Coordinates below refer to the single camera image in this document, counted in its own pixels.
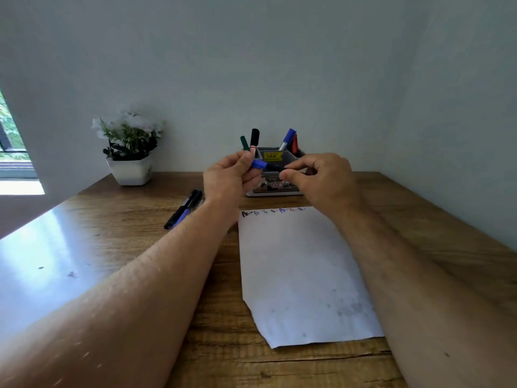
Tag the person's right hand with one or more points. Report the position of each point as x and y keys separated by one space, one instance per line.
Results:
x=331 y=185

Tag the person's left hand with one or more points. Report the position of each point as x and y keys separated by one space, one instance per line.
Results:
x=226 y=181

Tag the blue cap slim marker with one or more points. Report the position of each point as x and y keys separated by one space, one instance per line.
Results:
x=274 y=168

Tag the black slim marker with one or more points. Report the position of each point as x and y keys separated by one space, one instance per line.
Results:
x=181 y=208

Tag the bunch of pens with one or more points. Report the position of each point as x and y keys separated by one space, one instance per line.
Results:
x=184 y=215

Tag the white barrel black cap marker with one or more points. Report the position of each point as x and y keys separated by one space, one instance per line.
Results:
x=255 y=136

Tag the red-capped black pen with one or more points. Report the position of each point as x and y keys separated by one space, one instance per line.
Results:
x=295 y=143

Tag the thick blue silver banded marker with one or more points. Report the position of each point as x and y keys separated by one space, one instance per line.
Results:
x=288 y=135

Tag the white paper sheet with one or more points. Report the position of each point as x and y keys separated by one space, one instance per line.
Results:
x=299 y=270

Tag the person's left forearm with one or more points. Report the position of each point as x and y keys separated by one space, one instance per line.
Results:
x=121 y=311

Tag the person's right forearm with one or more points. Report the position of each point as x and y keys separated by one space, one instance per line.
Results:
x=424 y=303

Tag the grey white desk organizer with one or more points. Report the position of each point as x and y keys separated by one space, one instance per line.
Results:
x=282 y=157

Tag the white potted flower plant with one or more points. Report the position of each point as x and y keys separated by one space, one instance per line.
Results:
x=129 y=173

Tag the green foliage outside window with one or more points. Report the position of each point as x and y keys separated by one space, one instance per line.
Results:
x=12 y=129

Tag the grey window frame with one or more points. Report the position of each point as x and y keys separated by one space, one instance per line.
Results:
x=16 y=169

